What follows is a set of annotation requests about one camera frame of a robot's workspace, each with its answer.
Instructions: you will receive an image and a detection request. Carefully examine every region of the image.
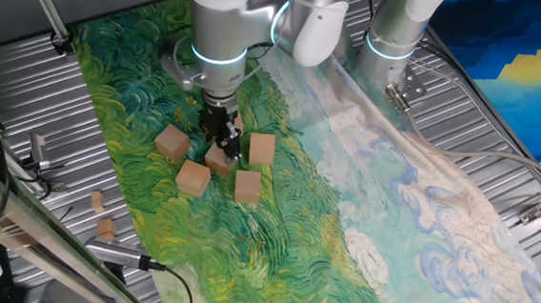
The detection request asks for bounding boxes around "metal base mounting plate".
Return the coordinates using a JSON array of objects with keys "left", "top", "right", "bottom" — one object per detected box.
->
[{"left": 392, "top": 64, "right": 431, "bottom": 106}]

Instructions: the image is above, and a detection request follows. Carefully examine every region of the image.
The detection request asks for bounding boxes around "silver depth camera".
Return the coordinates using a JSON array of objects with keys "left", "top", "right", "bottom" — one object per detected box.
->
[{"left": 83, "top": 235, "right": 150, "bottom": 272}]

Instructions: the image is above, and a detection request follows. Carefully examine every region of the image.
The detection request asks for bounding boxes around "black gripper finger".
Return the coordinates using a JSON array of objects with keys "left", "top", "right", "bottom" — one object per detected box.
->
[
  {"left": 219, "top": 121, "right": 246, "bottom": 163},
  {"left": 201, "top": 128, "right": 220, "bottom": 147}
]

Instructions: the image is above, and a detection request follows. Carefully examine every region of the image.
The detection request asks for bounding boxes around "small wooden block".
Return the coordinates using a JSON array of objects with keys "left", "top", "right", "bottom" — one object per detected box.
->
[
  {"left": 95, "top": 216, "right": 118, "bottom": 241},
  {"left": 89, "top": 190, "right": 107, "bottom": 215}
]

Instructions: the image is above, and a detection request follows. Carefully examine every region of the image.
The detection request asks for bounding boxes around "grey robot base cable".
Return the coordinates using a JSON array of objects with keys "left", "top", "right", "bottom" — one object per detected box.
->
[{"left": 378, "top": 81, "right": 541, "bottom": 195}]

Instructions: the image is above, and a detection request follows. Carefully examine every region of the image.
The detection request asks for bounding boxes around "blue yellow painted cloth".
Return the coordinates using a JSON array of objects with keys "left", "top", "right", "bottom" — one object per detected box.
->
[{"left": 417, "top": 0, "right": 541, "bottom": 162}]

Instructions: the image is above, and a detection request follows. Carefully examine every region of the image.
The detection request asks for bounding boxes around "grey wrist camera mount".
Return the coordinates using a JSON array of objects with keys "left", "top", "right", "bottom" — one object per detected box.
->
[{"left": 158, "top": 52, "right": 210, "bottom": 93}]

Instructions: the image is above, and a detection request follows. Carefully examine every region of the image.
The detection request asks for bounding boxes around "black pole clamp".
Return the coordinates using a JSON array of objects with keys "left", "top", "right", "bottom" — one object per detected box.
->
[{"left": 47, "top": 29, "right": 77, "bottom": 57}]

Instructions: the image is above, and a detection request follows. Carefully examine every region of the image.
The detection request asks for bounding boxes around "green blue painted cloth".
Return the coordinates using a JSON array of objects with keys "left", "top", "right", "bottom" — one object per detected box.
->
[{"left": 51, "top": 0, "right": 541, "bottom": 303}]

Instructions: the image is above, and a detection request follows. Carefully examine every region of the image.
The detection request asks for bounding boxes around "black camera cable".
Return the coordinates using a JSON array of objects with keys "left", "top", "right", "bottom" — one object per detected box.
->
[{"left": 135, "top": 255, "right": 197, "bottom": 303}]

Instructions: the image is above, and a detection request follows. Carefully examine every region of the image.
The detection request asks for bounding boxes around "small metal corner bracket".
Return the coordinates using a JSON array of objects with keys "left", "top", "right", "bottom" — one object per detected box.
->
[{"left": 517, "top": 204, "right": 541, "bottom": 228}]

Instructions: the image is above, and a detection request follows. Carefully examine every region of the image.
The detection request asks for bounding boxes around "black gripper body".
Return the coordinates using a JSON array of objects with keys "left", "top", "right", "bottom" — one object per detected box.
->
[{"left": 198, "top": 104, "right": 239, "bottom": 137}]

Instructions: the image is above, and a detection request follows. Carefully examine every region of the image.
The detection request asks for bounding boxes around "aluminium frame bar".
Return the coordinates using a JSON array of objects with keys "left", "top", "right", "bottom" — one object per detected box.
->
[{"left": 0, "top": 151, "right": 166, "bottom": 303}]

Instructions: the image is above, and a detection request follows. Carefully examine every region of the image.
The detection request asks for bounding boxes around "wooden cube block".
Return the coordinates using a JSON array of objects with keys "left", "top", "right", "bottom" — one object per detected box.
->
[
  {"left": 152, "top": 123, "right": 193, "bottom": 165},
  {"left": 233, "top": 170, "right": 263, "bottom": 206},
  {"left": 231, "top": 113, "right": 247, "bottom": 137},
  {"left": 248, "top": 132, "right": 277, "bottom": 167},
  {"left": 172, "top": 158, "right": 213, "bottom": 200},
  {"left": 203, "top": 139, "right": 241, "bottom": 178}
]

